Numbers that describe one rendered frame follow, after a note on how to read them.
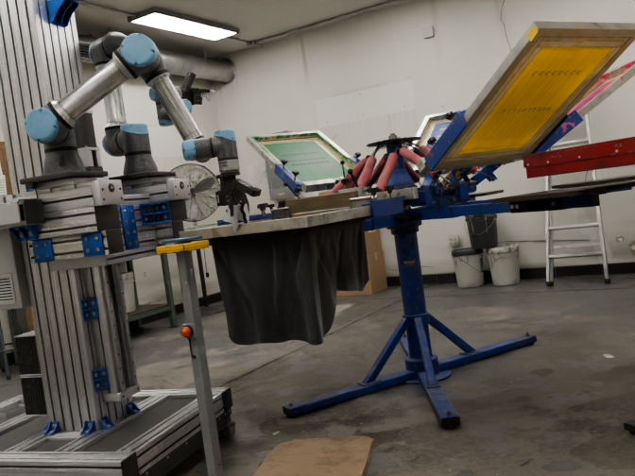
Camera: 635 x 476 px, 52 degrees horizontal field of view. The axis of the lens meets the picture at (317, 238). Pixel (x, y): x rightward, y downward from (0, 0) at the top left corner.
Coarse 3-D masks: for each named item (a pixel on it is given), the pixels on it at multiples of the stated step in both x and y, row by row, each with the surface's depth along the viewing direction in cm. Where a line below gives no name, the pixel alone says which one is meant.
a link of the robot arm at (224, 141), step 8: (216, 136) 234; (224, 136) 233; (232, 136) 235; (216, 144) 233; (224, 144) 233; (232, 144) 234; (216, 152) 234; (224, 152) 233; (232, 152) 234; (224, 160) 240
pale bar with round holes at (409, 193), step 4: (408, 188) 288; (412, 188) 287; (416, 188) 290; (380, 192) 296; (384, 192) 295; (392, 192) 292; (396, 192) 292; (400, 192) 291; (404, 192) 290; (408, 192) 289; (412, 192) 288; (416, 192) 290; (360, 196) 301; (380, 196) 296; (384, 196) 296; (388, 196) 294; (392, 196) 293; (404, 196) 290; (408, 196) 289; (412, 196) 288; (416, 196) 290
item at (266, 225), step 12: (300, 216) 223; (312, 216) 223; (324, 216) 230; (336, 216) 238; (348, 216) 245; (360, 216) 254; (204, 228) 260; (216, 228) 241; (228, 228) 238; (240, 228) 235; (252, 228) 233; (264, 228) 230; (276, 228) 227; (288, 228) 225; (300, 228) 222
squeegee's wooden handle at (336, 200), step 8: (344, 192) 279; (352, 192) 276; (288, 200) 294; (296, 200) 291; (304, 200) 289; (312, 200) 287; (320, 200) 285; (328, 200) 283; (336, 200) 281; (344, 200) 279; (296, 208) 292; (304, 208) 290; (312, 208) 288; (320, 208) 285; (328, 208) 283; (336, 208) 281
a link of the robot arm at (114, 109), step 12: (96, 48) 293; (96, 60) 295; (108, 60) 294; (108, 96) 296; (120, 96) 298; (108, 108) 296; (120, 108) 298; (108, 120) 297; (120, 120) 297; (108, 132) 296; (108, 144) 297; (120, 156) 302
